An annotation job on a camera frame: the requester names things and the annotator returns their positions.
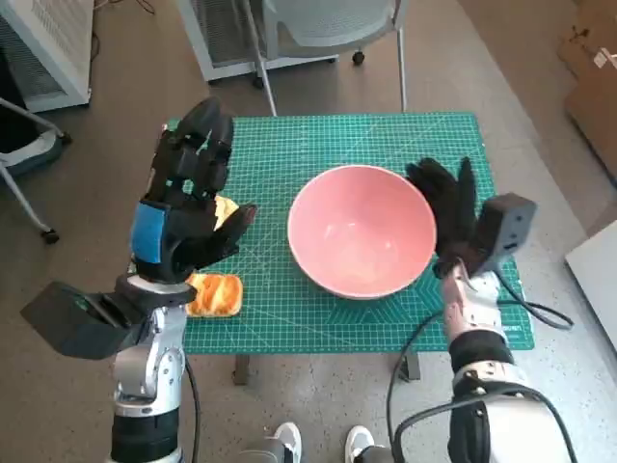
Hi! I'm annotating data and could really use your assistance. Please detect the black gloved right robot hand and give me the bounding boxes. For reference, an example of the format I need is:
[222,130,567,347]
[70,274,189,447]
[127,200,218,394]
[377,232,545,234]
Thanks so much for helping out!
[405,156,483,279]

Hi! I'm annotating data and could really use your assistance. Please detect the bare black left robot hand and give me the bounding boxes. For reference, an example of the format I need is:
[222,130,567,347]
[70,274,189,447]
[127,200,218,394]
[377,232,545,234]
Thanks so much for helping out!
[128,95,258,286]

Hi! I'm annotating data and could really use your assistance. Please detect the round toy bread bun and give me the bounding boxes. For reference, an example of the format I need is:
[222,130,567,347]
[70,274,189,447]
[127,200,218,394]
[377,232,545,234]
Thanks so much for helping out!
[211,195,241,231]

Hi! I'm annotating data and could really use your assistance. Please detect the rectangular toy bread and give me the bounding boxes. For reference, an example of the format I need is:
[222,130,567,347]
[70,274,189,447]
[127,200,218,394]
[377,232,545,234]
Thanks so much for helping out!
[185,273,244,318]

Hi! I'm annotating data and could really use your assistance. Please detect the pink bowl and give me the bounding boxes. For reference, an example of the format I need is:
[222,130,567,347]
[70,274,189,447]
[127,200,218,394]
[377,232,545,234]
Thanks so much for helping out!
[287,165,439,301]

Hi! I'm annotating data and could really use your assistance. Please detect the green cutting mat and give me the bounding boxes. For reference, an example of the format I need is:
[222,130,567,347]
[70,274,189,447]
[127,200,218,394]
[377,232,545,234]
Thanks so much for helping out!
[161,111,537,356]

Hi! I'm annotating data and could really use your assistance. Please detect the dark metal table leg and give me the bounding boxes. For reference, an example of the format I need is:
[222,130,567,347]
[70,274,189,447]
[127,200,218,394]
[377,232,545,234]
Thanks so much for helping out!
[233,354,251,386]
[399,351,421,382]

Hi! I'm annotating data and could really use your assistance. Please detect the white board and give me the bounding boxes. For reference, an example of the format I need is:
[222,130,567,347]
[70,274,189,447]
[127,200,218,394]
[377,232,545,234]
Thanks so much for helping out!
[564,224,617,356]

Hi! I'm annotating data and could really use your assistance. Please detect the person's foot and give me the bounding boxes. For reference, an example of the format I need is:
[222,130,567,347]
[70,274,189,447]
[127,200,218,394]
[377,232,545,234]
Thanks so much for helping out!
[0,132,64,175]

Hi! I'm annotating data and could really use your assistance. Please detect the large brown cardboard box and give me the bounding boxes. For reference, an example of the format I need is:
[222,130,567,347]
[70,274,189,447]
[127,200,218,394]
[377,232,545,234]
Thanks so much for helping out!
[563,62,617,187]

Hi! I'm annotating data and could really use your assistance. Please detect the person's leg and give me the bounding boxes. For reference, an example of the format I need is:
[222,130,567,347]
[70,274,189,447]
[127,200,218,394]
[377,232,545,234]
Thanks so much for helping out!
[0,50,42,151]

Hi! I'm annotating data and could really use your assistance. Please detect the flat cardboard box with tape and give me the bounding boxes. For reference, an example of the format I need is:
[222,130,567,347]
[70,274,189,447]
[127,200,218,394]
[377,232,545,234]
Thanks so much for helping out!
[556,0,617,88]

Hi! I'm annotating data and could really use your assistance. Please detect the large white perforated cabinet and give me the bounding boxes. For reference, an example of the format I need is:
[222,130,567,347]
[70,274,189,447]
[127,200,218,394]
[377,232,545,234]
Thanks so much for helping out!
[0,0,95,115]

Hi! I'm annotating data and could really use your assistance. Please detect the grey mesh chair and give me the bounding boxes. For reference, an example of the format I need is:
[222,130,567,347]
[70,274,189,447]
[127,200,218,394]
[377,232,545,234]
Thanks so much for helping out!
[240,0,411,117]

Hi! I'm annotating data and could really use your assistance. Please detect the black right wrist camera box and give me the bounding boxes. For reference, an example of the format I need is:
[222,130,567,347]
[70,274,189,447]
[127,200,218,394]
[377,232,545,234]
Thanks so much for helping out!
[469,192,538,279]

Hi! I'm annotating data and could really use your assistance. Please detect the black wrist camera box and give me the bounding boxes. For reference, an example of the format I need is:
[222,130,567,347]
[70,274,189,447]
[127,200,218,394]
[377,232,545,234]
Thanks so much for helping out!
[19,282,146,361]
[469,192,538,279]

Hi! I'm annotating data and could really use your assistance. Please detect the wheeled chair metal frame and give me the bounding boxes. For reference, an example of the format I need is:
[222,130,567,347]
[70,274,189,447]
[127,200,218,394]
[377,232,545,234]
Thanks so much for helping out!
[0,95,73,245]

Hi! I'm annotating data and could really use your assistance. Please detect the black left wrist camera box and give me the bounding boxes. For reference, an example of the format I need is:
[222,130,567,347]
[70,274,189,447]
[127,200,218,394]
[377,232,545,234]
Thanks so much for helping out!
[19,282,146,361]

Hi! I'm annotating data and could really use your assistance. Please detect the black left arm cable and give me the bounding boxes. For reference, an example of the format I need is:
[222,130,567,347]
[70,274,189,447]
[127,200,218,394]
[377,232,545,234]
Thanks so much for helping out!
[185,361,201,463]

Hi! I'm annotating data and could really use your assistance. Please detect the long black right arm cable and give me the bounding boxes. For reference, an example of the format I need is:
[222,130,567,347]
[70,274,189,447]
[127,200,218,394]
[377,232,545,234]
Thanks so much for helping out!
[387,277,575,463]

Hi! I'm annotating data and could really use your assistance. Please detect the looped black right arm cable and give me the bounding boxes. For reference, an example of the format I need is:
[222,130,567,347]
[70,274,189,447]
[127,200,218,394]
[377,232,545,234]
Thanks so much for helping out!
[392,391,579,463]

